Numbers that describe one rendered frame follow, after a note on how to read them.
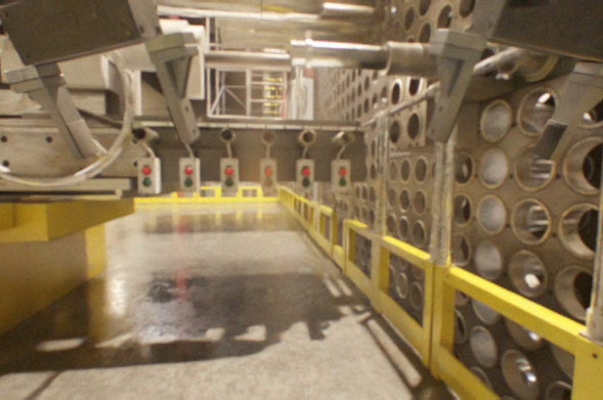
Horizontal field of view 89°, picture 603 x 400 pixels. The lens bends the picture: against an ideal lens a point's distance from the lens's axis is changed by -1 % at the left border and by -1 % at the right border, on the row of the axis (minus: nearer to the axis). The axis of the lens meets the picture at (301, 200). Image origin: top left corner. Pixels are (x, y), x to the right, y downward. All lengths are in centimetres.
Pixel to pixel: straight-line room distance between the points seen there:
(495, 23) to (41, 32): 41
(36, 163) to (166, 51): 151
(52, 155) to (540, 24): 172
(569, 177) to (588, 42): 152
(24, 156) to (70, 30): 148
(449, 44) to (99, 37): 32
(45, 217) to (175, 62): 123
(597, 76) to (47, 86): 55
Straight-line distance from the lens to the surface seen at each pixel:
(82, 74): 171
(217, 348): 142
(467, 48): 35
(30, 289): 206
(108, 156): 82
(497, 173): 239
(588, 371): 84
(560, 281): 198
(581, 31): 40
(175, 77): 35
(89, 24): 37
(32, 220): 155
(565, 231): 193
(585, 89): 44
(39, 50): 41
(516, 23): 36
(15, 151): 186
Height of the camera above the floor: 70
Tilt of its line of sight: 5 degrees down
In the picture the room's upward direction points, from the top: straight up
